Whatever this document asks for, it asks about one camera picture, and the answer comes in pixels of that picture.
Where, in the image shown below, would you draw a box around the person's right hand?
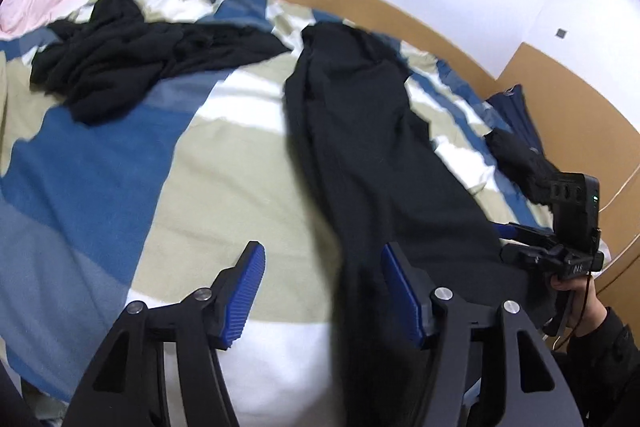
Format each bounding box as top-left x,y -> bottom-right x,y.
550,277 -> 609,338

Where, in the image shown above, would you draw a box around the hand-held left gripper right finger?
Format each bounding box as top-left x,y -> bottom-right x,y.
380,241 -> 586,427

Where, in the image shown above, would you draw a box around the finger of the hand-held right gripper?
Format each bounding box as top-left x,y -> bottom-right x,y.
492,221 -> 557,249
500,244 -> 547,269

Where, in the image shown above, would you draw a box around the blue beige checked duvet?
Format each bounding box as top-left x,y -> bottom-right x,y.
0,0 -> 611,427

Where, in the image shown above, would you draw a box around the person's right forearm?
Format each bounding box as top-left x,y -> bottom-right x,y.
550,307 -> 640,427

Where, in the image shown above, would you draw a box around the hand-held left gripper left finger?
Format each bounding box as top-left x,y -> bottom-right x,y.
62,241 -> 267,427

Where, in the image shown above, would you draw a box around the wooden headboard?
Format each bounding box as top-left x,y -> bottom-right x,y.
497,42 -> 640,308

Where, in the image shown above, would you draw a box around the thick white cable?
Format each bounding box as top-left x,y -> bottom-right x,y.
599,174 -> 635,214

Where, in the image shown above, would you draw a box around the navy printed pillow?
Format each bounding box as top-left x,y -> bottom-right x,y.
485,84 -> 546,155

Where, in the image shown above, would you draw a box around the black zip jacket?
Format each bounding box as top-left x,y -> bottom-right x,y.
484,128 -> 561,208

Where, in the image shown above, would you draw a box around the black ribbed knit top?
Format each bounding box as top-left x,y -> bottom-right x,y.
30,0 -> 293,126

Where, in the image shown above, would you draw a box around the black pants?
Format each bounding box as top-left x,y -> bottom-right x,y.
282,22 -> 558,427

